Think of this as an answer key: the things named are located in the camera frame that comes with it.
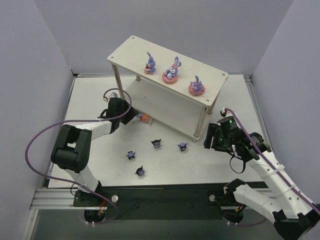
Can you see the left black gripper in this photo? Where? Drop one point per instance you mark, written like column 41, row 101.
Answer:
column 127, row 114

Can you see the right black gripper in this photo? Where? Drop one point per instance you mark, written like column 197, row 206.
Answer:
column 212, row 136

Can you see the purple imp figure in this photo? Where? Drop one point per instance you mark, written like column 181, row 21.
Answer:
column 130, row 155

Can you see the purple bunny with red cake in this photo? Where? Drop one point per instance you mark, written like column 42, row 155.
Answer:
column 150, row 66

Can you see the large bunny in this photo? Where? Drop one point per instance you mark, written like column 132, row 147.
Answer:
column 170, row 76

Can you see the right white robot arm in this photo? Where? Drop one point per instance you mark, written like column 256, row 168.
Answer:
column 290, row 211

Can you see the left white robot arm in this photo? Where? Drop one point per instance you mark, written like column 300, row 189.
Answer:
column 71, row 151

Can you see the light wooden two-tier shelf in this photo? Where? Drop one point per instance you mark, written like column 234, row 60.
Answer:
column 171, row 88

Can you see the purple-headed figure black bow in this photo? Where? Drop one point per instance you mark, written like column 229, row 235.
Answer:
column 182, row 146

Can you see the black-headed figure purple bow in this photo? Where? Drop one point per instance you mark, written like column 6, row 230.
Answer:
column 156, row 143

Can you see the black imp figure front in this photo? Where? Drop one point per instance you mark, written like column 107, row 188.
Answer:
column 140, row 171

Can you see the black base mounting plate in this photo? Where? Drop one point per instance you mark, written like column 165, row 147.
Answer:
column 204, row 201

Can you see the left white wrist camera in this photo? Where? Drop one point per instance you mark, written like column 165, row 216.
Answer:
column 109, row 96

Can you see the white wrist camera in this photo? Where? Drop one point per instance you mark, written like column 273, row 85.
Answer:
column 109, row 96
column 226, row 111

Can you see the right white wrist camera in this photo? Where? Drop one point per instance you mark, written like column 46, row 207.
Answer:
column 226, row 111

